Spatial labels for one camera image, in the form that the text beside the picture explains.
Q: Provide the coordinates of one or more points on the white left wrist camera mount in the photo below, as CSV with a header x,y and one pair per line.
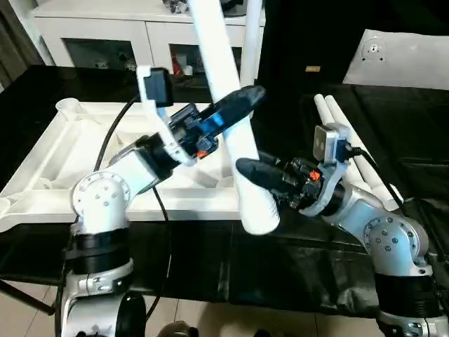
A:
x,y
158,116

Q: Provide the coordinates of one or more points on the white plastic table leg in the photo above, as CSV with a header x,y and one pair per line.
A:
x,y
228,70
252,42
335,109
321,105

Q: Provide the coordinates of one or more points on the black box with gold label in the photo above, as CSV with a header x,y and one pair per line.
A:
x,y
308,35

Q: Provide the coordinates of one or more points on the red bottle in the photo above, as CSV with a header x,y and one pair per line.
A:
x,y
175,66

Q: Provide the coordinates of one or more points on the grey helmet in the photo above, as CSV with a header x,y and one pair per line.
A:
x,y
233,7

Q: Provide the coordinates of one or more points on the grey curtain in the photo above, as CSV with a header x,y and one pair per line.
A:
x,y
17,42

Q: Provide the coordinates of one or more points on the white plastic table top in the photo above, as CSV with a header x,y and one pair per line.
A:
x,y
52,158

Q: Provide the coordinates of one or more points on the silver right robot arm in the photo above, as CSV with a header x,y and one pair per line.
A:
x,y
393,238

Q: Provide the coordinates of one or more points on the white glass-door cabinet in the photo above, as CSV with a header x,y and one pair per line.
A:
x,y
105,35

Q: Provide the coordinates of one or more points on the black work mat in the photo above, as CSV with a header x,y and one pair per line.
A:
x,y
403,133

